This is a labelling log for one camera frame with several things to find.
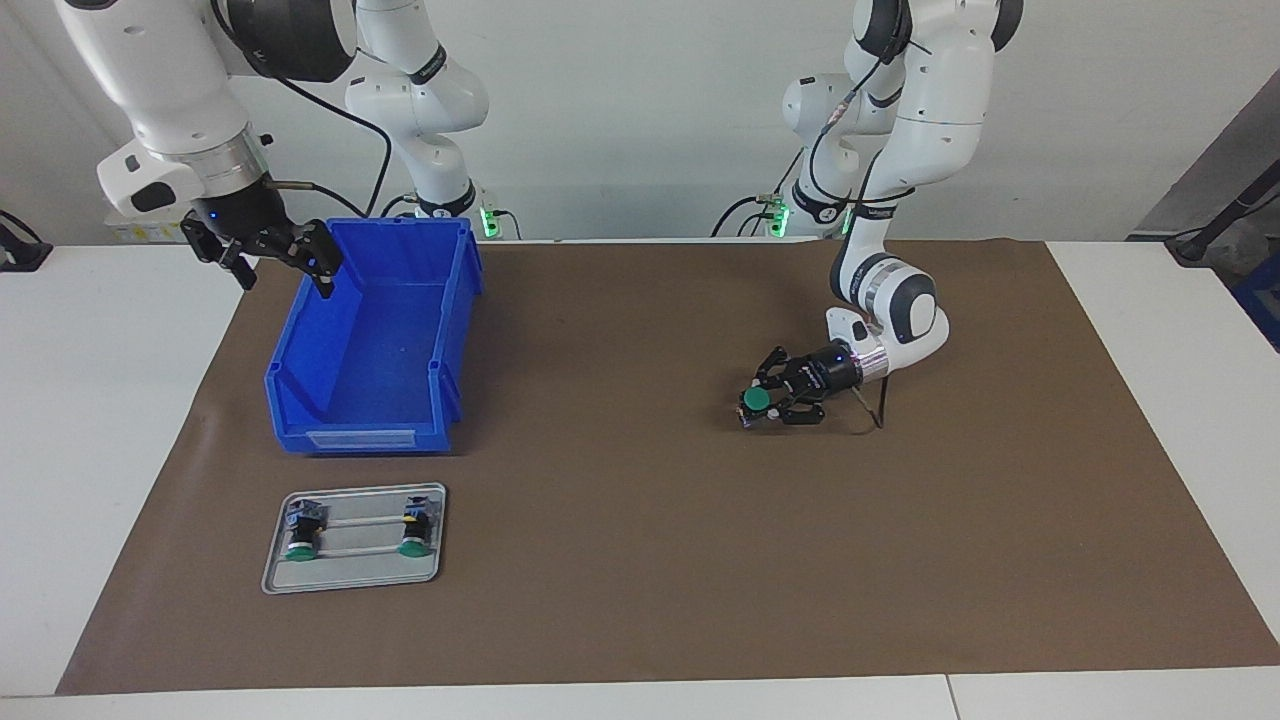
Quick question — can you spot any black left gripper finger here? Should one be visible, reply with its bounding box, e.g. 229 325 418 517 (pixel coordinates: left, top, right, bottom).
752 345 799 391
745 395 826 429

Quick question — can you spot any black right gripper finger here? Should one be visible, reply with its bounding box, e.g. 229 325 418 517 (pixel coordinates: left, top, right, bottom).
180 215 258 292
290 218 344 299

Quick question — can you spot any white cardboard box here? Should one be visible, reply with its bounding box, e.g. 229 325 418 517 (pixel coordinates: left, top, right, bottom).
105 198 191 243

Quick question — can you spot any blue plastic storage bin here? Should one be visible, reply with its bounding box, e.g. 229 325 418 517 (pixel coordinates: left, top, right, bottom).
264 215 485 457

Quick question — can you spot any brown table mat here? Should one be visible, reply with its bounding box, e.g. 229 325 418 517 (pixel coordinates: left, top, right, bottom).
55 238 1280 696

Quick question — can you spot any grey metal tray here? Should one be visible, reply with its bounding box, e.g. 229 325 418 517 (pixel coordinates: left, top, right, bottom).
261 482 448 596

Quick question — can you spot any black stand pole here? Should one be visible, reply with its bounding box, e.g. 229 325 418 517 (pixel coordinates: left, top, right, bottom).
1165 185 1280 266

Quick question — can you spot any blue crate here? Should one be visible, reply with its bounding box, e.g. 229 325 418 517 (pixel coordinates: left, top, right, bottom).
1232 255 1280 353

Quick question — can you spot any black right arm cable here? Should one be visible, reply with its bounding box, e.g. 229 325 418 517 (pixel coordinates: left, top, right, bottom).
210 0 393 218

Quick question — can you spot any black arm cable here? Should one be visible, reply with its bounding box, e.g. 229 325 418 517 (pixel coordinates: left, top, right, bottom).
808 55 913 431
210 0 393 218

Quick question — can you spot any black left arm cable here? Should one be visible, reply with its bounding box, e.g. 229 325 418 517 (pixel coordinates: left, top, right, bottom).
808 55 913 431

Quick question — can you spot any black clamp mount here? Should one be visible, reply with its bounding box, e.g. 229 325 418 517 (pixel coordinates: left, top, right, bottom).
0 210 53 273

